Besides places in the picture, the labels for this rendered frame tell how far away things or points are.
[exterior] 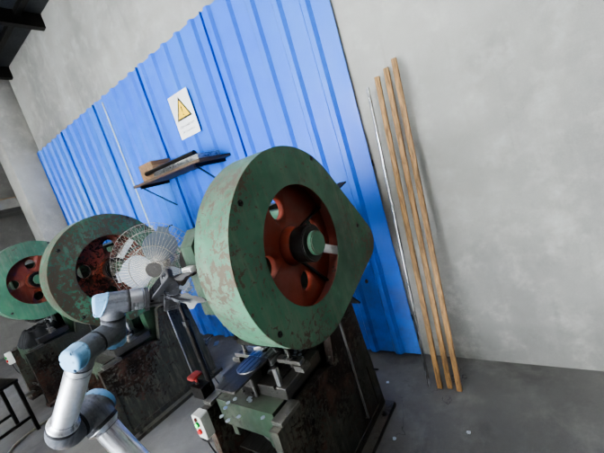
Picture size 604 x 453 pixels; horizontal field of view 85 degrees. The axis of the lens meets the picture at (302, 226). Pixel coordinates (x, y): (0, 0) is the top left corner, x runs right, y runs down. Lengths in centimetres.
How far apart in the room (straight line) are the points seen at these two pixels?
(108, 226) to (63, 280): 47
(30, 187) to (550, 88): 639
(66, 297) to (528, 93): 302
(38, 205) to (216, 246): 555
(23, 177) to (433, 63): 587
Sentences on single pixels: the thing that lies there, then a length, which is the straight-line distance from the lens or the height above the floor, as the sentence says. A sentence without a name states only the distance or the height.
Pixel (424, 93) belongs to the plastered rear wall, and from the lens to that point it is 227.
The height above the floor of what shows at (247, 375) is 78.
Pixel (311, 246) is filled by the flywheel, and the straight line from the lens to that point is 129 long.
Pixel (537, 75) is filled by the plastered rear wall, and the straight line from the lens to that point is 220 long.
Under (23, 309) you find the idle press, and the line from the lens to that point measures 443.
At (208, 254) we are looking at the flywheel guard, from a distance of 114.
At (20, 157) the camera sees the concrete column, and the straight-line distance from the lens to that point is 666.
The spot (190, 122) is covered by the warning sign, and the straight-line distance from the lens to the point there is 338.
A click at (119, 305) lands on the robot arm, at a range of 126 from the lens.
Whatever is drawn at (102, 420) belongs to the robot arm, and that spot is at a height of 97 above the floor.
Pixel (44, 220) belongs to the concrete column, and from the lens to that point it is 652.
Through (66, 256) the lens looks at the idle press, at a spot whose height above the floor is 153.
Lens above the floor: 163
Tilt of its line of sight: 10 degrees down
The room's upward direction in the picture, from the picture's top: 17 degrees counter-clockwise
